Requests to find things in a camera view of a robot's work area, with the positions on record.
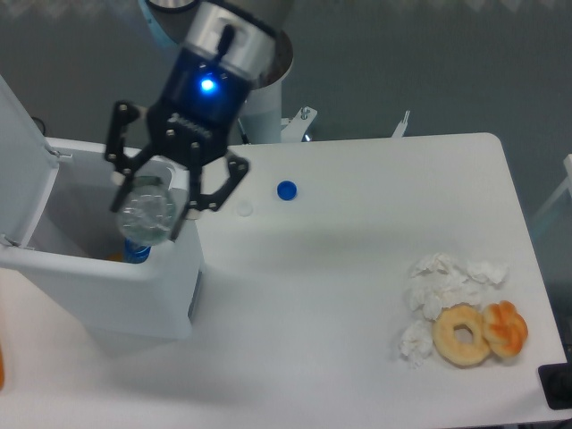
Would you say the white bottle cap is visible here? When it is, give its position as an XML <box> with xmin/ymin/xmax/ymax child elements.
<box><xmin>236</xmin><ymin>201</ymin><xmax>254</xmax><ymax>217</ymax></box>

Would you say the orange glazed bun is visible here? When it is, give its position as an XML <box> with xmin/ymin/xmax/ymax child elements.
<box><xmin>482</xmin><ymin>300</ymin><xmax>528</xmax><ymax>358</ymax></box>

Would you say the plain ring donut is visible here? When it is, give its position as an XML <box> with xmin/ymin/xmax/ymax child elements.
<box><xmin>432</xmin><ymin>305</ymin><xmax>491</xmax><ymax>367</ymax></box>

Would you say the white trash can lid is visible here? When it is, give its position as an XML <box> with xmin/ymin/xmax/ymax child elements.
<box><xmin>1</xmin><ymin>80</ymin><xmax>72</xmax><ymax>250</ymax></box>

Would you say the clear crushed plastic bottle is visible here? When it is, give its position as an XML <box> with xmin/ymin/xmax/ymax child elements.
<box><xmin>114</xmin><ymin>176</ymin><xmax>177</xmax><ymax>247</ymax></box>

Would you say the blue bottle in bin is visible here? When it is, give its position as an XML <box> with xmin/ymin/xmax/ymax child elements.
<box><xmin>122</xmin><ymin>239</ymin><xmax>151</xmax><ymax>264</ymax></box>

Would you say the white trash can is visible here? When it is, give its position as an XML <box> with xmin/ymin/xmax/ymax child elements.
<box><xmin>1</xmin><ymin>138</ymin><xmax>204</xmax><ymax>340</ymax></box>

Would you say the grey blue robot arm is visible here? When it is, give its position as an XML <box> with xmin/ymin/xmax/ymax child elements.
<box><xmin>104</xmin><ymin>1</ymin><xmax>291</xmax><ymax>246</ymax></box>

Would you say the crumpled white tissue upper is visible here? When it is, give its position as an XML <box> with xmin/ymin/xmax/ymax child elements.
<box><xmin>407</xmin><ymin>253</ymin><xmax>482</xmax><ymax>321</ymax></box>

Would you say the black device at edge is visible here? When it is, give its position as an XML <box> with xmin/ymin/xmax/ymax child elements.
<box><xmin>538</xmin><ymin>363</ymin><xmax>571</xmax><ymax>410</ymax></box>

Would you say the crumpled white tissue lower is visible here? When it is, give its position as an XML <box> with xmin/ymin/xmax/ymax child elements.
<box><xmin>399</xmin><ymin>320</ymin><xmax>433</xmax><ymax>368</ymax></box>

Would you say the blue bottle cap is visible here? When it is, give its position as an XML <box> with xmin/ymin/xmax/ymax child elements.
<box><xmin>276</xmin><ymin>181</ymin><xmax>298</xmax><ymax>201</ymax></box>

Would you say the orange object at left edge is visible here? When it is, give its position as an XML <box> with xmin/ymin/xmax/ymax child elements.
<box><xmin>0</xmin><ymin>344</ymin><xmax>6</xmax><ymax>390</ymax></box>

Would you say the crumpled white tissue right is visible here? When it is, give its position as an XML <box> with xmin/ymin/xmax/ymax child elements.
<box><xmin>467</xmin><ymin>261</ymin><xmax>509</xmax><ymax>286</ymax></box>

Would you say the crumpled white tissue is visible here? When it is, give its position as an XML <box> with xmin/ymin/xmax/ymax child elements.
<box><xmin>407</xmin><ymin>253</ymin><xmax>482</xmax><ymax>321</ymax></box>
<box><xmin>467</xmin><ymin>261</ymin><xmax>509</xmax><ymax>286</ymax></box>
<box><xmin>399</xmin><ymin>320</ymin><xmax>433</xmax><ymax>368</ymax></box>

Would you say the white frame at right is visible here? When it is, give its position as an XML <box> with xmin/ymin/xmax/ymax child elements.
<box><xmin>529</xmin><ymin>154</ymin><xmax>571</xmax><ymax>241</ymax></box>

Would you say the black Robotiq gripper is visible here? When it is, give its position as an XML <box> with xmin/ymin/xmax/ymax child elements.
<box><xmin>104</xmin><ymin>44</ymin><xmax>256</xmax><ymax>242</ymax></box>

